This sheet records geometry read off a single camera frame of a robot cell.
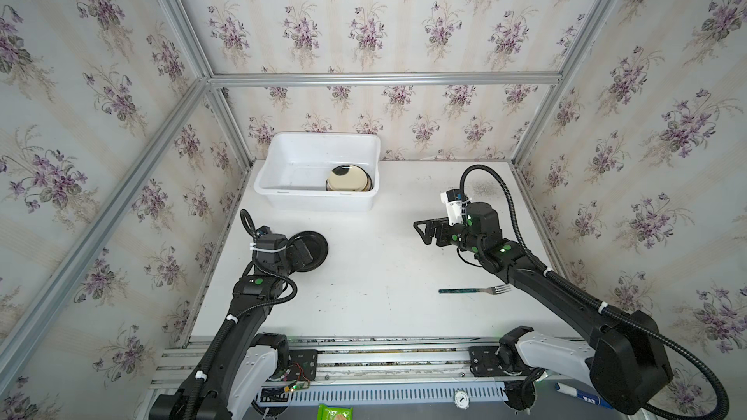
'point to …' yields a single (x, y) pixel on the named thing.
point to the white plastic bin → (295, 167)
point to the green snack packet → (335, 412)
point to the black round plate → (316, 245)
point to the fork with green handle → (495, 290)
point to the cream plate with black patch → (348, 178)
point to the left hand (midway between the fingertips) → (292, 249)
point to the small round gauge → (461, 399)
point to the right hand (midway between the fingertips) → (423, 223)
